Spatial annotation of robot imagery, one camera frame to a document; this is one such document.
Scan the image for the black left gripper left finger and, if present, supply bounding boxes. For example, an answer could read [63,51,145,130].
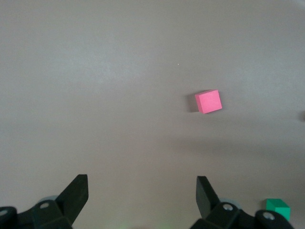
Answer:
[0,174,89,229]

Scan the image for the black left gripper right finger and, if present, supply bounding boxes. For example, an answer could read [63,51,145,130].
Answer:
[190,176,293,229]

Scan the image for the green foam cube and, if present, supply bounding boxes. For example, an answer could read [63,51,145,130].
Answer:
[265,198,291,221]

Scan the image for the pink foam cube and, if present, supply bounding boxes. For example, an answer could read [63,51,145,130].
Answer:
[194,89,223,115]

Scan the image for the brown table mat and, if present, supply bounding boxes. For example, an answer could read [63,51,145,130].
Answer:
[0,0,305,229]

